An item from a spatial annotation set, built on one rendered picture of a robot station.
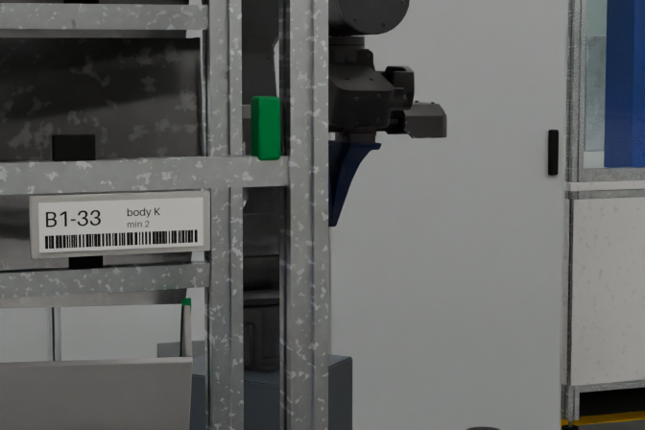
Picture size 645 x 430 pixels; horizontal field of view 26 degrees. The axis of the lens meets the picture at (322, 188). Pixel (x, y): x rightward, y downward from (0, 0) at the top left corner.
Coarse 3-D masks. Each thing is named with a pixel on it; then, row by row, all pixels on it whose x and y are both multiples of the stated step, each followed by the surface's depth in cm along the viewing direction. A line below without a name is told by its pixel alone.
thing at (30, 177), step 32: (32, 160) 67; (96, 160) 67; (128, 160) 68; (160, 160) 68; (192, 160) 69; (224, 160) 69; (256, 160) 70; (0, 192) 66; (32, 192) 67; (64, 192) 67; (0, 288) 83; (32, 288) 84; (64, 288) 85; (96, 288) 85; (128, 288) 86; (160, 288) 86
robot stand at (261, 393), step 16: (192, 368) 135; (336, 368) 137; (192, 384) 132; (256, 384) 129; (272, 384) 128; (336, 384) 137; (192, 400) 132; (256, 400) 129; (272, 400) 128; (336, 400) 137; (192, 416) 132; (256, 416) 129; (272, 416) 129; (336, 416) 137
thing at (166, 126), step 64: (0, 64) 73; (64, 64) 73; (128, 64) 74; (192, 64) 74; (0, 128) 72; (64, 128) 72; (128, 128) 73; (192, 128) 73; (128, 192) 76; (0, 256) 85; (128, 256) 87
